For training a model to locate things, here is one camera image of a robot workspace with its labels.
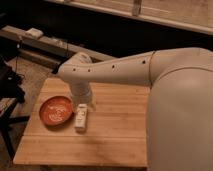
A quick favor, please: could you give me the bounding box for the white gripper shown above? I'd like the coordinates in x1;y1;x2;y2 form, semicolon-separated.
70;82;92;104

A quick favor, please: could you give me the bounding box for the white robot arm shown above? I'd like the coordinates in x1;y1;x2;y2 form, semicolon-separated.
58;47;213;171

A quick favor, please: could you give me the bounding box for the wooden table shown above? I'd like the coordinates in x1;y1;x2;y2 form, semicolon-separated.
13;78;149;167

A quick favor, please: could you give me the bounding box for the orange ceramic bowl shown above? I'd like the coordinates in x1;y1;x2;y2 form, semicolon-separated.
39;96;73;126

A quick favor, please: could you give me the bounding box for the white box on ledge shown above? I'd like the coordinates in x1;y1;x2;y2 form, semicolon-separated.
26;28;43;38

